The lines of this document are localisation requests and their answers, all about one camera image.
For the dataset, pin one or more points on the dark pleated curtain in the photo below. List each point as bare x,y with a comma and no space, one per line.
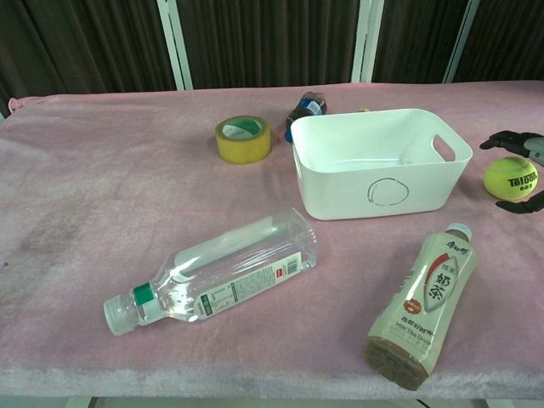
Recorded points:
272,38

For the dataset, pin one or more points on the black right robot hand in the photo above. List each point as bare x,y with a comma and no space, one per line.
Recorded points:
522,143

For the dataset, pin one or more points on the yellow tennis ball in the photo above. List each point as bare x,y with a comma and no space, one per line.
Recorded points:
511,177

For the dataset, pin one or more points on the clear plastic water bottle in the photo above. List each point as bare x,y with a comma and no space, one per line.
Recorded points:
221,272

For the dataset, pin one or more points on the white plastic basket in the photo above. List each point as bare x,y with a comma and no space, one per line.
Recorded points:
374,178

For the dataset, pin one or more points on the white frame post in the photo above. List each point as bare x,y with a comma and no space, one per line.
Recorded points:
366,40
461,40
175,42

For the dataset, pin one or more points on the dark cola bottle blue label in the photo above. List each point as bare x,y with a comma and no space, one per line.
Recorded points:
306,111

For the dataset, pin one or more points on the pink fleece table cloth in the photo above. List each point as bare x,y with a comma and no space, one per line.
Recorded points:
106,204

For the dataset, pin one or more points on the yellow packing tape roll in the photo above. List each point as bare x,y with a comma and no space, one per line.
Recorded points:
243,141

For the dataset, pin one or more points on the beige milk tea bottle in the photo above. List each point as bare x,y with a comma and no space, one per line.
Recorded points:
425,306

